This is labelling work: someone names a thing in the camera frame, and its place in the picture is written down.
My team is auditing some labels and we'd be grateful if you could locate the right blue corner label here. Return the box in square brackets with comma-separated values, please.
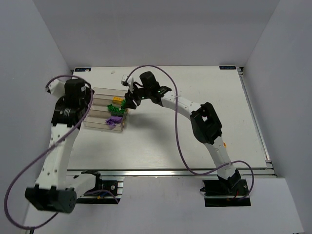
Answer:
[219, 65, 236, 70]

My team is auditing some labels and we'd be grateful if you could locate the clear front container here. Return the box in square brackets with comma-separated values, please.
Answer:
[83, 117, 125, 132]

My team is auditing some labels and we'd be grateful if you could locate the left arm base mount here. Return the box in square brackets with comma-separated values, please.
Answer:
[77, 170, 123, 205]

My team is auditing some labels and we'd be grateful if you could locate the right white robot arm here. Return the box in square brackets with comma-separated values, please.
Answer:
[121, 71, 241, 191]

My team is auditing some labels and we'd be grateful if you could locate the left blue corner label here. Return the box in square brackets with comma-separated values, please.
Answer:
[74, 67, 91, 72]

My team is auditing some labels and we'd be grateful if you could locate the clear back container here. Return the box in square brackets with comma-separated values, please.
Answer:
[93, 88, 127, 99]

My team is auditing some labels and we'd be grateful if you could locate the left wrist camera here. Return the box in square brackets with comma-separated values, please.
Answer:
[45, 79, 65, 98]

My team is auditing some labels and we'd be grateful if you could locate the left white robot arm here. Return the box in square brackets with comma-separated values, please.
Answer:
[25, 76, 96, 214]

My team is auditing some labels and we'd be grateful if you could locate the purple lego brick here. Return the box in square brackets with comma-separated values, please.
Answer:
[105, 116, 122, 129]

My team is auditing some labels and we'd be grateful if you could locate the clear middle container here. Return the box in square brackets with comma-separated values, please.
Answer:
[89, 98, 121, 118]

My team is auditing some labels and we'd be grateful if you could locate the yellow lego brick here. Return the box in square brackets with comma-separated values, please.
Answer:
[112, 97, 124, 105]

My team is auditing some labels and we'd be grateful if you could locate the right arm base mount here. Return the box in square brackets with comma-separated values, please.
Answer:
[200, 179, 251, 208]

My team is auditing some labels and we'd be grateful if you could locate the green lego brick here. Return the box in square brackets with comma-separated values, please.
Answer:
[107, 104, 116, 112]
[111, 110, 120, 116]
[118, 109, 125, 115]

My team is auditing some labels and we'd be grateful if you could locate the blue corner label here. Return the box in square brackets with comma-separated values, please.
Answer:
[219, 65, 236, 70]
[74, 67, 91, 72]

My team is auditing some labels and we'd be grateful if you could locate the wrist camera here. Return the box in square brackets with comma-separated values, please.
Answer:
[121, 75, 134, 93]
[45, 79, 65, 98]

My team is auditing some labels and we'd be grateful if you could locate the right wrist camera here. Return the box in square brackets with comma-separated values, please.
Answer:
[121, 75, 134, 93]

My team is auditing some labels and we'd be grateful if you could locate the clear container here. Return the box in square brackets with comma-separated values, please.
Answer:
[83, 117, 125, 132]
[93, 88, 127, 99]
[89, 98, 121, 118]

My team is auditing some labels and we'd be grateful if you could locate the green lego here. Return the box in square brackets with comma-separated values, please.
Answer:
[121, 99, 126, 108]

